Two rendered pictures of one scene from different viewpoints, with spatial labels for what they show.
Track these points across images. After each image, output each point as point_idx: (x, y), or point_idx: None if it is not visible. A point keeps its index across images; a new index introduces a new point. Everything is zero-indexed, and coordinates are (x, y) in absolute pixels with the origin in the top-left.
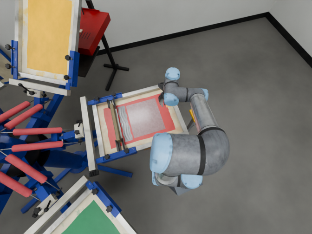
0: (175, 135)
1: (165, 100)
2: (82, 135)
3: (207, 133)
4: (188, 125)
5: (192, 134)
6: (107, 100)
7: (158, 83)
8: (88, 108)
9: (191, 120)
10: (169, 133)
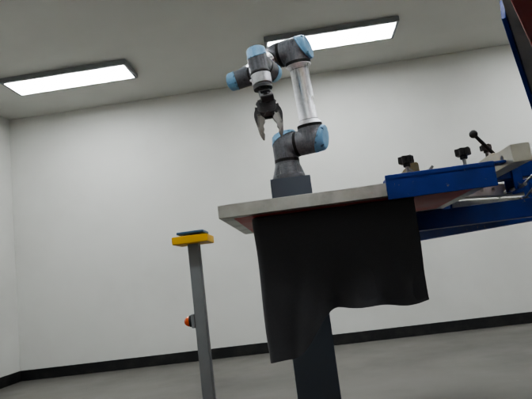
0: (290, 39)
1: (280, 67)
2: (479, 161)
3: (269, 49)
4: (207, 331)
5: (279, 44)
6: (430, 166)
7: (272, 93)
8: (496, 166)
9: (203, 292)
10: (294, 37)
